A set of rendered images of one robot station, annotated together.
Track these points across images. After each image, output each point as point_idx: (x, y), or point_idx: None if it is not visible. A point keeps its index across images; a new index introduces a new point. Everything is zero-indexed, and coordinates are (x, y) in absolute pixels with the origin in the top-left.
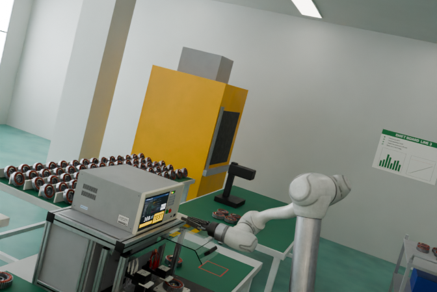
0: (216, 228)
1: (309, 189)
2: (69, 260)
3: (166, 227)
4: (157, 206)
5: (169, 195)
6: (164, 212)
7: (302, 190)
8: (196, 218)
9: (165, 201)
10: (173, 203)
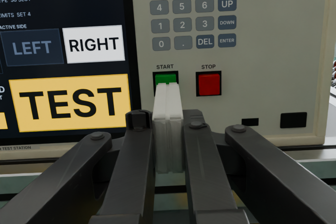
0: None
1: None
2: None
3: (158, 179)
4: (5, 33)
5: None
6: (136, 88)
7: None
8: (252, 148)
9: (106, 15)
10: (246, 43)
